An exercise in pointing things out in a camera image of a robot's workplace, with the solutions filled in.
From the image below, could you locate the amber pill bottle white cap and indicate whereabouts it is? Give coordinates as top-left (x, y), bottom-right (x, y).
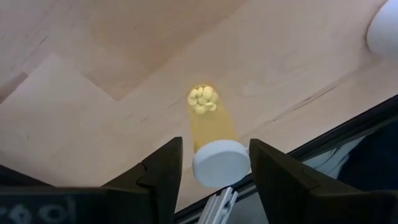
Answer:
top-left (187, 84), bottom-right (252, 189)

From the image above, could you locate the snake plant in white pot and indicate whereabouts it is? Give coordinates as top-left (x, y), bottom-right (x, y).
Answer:
top-left (366, 0), bottom-right (398, 59)

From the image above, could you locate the silver aluminium rail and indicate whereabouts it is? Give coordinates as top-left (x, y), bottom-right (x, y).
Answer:
top-left (198, 186), bottom-right (239, 224)

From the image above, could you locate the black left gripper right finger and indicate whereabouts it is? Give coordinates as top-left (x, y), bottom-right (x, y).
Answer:
top-left (249, 138), bottom-right (398, 224)

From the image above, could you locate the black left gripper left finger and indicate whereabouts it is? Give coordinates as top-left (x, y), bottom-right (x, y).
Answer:
top-left (0, 136), bottom-right (183, 224)

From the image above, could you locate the black table frame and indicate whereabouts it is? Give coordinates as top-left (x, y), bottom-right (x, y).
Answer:
top-left (173, 94), bottom-right (398, 224)

